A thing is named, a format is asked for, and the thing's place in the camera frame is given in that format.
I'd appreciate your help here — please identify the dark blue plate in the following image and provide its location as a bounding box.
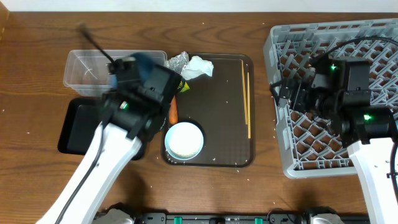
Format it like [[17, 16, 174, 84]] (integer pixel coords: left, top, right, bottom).
[[109, 53, 155, 89]]

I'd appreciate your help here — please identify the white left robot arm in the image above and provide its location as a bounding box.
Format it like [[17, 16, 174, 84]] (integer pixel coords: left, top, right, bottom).
[[38, 55, 182, 223]]

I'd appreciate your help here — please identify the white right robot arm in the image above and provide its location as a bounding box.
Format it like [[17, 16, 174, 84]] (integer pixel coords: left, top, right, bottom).
[[271, 57, 397, 223]]

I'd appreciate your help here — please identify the grey dishwasher rack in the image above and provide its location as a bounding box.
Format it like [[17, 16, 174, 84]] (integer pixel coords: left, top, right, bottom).
[[263, 18, 397, 179]]

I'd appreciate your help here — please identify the wooden chopstick right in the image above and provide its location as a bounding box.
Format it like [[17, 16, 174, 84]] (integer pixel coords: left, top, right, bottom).
[[247, 72, 251, 139]]

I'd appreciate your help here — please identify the brown serving tray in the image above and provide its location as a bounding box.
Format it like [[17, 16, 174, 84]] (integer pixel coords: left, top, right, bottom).
[[162, 53, 256, 168]]

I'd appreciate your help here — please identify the crumpled white tissue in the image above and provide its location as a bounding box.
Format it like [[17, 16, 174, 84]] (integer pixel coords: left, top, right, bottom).
[[181, 56, 214, 80]]

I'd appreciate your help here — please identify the yellow snack wrapper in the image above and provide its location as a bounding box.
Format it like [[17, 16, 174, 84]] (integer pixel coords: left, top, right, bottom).
[[178, 81, 190, 93]]

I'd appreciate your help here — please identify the crumpled aluminium foil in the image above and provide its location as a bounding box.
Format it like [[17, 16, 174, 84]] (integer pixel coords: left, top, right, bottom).
[[165, 52, 190, 75]]

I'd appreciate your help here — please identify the light blue rice bowl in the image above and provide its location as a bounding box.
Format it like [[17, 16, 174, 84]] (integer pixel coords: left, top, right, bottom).
[[164, 122, 205, 161]]

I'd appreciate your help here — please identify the orange carrot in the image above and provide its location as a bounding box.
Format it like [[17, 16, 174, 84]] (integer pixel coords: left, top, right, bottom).
[[169, 97, 178, 125]]

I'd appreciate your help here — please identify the clear plastic bin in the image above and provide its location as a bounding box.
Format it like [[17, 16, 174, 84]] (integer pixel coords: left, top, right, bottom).
[[63, 50, 170, 96]]

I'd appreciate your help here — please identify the black tray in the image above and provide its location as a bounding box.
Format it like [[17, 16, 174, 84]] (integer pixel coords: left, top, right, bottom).
[[57, 97, 147, 161]]

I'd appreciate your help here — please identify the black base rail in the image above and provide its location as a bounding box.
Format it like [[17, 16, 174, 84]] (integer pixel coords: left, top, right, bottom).
[[92, 203, 370, 224]]

